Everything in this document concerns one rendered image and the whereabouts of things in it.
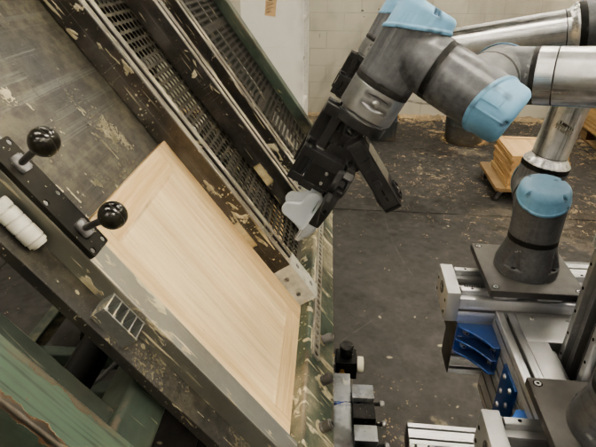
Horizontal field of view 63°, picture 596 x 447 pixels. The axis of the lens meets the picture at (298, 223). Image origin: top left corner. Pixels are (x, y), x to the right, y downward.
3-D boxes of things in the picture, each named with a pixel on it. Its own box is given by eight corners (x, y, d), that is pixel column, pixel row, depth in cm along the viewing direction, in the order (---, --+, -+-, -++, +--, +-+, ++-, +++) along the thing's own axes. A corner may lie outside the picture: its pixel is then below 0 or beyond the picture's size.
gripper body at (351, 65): (330, 87, 134) (352, 47, 128) (356, 103, 135) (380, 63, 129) (328, 94, 127) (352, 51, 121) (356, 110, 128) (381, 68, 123)
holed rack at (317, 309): (317, 362, 118) (319, 361, 117) (310, 354, 116) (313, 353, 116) (325, 141, 263) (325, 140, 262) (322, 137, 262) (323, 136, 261)
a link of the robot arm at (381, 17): (417, 11, 115) (387, -8, 115) (392, 53, 120) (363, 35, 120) (419, 11, 122) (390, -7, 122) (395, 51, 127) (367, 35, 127)
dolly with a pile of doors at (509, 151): (560, 206, 389) (573, 159, 370) (491, 203, 394) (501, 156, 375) (535, 176, 443) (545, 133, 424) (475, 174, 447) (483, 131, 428)
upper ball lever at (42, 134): (17, 184, 67) (48, 158, 58) (-5, 162, 66) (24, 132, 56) (38, 168, 69) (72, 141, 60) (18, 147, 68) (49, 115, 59)
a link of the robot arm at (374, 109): (403, 95, 66) (408, 111, 59) (385, 123, 68) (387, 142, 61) (356, 66, 65) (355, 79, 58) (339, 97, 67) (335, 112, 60)
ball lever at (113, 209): (80, 247, 71) (119, 232, 62) (60, 229, 70) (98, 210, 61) (98, 231, 74) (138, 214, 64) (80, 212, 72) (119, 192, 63)
